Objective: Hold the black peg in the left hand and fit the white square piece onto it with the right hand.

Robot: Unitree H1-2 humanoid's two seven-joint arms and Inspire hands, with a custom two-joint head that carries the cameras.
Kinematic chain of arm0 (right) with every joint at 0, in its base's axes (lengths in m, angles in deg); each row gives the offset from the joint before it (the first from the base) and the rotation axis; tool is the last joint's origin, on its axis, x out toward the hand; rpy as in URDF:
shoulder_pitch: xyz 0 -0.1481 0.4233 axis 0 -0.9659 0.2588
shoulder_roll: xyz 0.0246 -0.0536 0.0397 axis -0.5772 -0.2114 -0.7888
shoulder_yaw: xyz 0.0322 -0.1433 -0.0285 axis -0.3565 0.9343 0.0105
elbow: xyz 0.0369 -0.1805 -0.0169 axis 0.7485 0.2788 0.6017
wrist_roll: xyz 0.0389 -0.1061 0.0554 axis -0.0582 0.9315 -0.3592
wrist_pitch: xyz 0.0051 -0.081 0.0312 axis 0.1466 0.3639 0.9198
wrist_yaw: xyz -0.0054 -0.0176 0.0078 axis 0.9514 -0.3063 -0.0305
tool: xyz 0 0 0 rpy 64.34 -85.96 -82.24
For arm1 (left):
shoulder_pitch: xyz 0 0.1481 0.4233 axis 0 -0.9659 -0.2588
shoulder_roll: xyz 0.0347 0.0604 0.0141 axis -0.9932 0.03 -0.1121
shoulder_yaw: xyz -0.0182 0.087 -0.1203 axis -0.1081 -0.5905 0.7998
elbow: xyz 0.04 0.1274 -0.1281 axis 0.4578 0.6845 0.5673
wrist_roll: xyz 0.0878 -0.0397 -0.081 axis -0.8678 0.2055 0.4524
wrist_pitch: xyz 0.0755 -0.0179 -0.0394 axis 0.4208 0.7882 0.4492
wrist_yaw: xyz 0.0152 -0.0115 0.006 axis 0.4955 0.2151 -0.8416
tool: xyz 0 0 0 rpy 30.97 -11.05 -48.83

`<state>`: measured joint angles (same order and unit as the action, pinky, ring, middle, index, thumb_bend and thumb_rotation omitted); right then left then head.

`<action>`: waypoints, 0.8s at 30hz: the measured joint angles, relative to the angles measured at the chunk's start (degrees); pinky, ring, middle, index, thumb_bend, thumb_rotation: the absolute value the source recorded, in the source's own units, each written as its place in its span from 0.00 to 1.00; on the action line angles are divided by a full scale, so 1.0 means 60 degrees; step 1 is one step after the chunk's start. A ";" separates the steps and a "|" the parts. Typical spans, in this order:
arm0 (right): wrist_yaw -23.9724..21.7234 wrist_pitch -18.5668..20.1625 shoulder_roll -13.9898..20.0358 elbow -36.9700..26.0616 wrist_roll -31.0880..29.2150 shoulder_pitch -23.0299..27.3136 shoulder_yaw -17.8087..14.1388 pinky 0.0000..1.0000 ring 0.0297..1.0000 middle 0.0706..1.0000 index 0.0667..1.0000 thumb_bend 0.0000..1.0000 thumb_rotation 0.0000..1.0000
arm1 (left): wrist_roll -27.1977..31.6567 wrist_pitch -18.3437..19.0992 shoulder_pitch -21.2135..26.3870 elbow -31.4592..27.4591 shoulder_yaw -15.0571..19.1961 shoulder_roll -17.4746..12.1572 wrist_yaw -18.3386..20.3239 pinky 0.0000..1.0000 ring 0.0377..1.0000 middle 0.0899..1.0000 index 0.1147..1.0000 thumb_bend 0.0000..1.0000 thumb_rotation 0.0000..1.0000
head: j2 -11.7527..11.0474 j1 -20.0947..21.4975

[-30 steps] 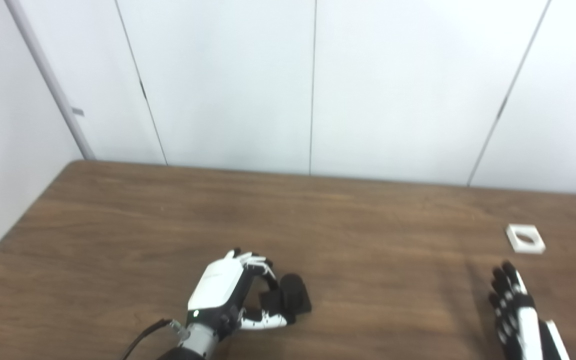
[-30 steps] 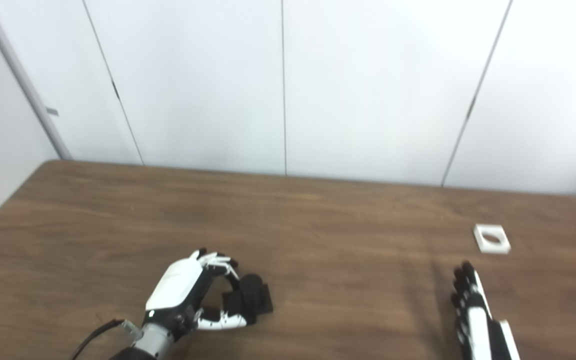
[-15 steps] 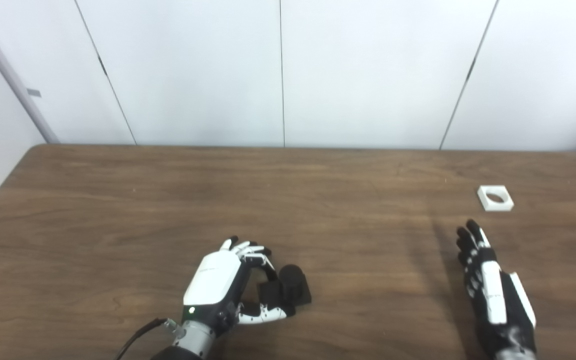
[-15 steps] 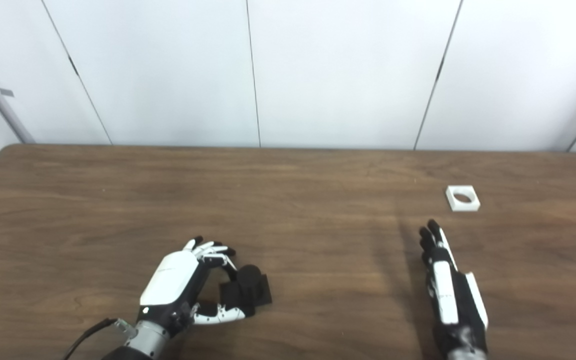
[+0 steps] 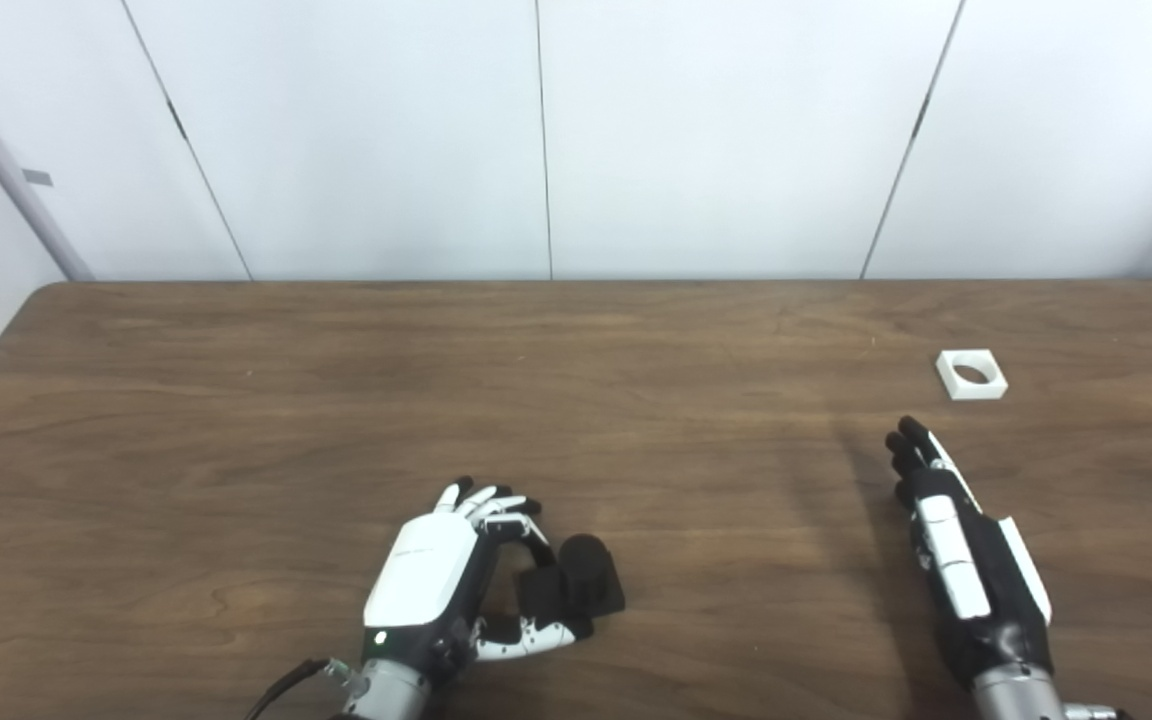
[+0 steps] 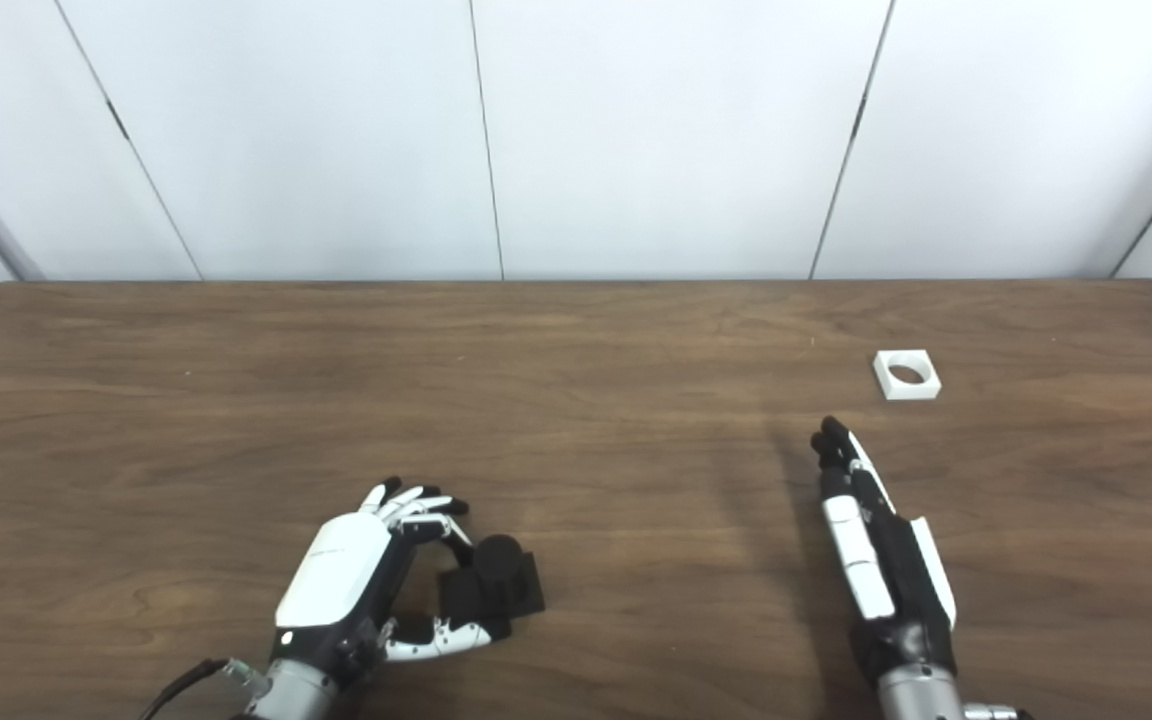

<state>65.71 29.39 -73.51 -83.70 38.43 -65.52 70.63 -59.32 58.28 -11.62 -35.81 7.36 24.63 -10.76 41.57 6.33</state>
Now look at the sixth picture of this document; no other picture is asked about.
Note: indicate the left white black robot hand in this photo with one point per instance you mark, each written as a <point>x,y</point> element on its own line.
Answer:
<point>336,570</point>

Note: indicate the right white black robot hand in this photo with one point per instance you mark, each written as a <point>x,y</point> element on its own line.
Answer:
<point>886,570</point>

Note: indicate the black peg with square base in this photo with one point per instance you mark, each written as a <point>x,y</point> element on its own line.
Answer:
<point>501,585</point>

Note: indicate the white square piece with hole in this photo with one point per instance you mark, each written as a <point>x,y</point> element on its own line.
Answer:
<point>921,388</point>

